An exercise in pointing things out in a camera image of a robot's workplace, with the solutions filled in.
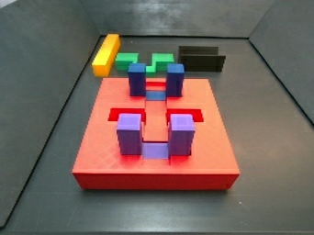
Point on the yellow long block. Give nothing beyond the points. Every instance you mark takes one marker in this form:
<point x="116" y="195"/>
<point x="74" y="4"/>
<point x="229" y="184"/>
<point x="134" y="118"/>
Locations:
<point x="102" y="63"/>

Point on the red board with slots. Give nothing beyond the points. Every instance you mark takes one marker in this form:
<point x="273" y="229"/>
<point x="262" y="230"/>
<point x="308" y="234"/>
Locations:
<point x="207" y="169"/>

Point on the purple U block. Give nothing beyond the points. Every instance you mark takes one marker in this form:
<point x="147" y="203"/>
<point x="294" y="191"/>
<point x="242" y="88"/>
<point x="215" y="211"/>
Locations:
<point x="177" y="146"/>

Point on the dark blue U block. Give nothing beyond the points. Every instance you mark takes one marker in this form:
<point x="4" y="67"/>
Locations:
<point x="174" y="79"/>

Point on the green zigzag block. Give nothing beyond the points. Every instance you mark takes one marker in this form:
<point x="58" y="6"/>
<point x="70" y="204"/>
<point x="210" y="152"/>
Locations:
<point x="159" y="62"/>

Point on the black bracket holder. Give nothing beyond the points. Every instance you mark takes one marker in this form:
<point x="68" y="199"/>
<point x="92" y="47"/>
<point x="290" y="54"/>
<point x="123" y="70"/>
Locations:
<point x="201" y="59"/>

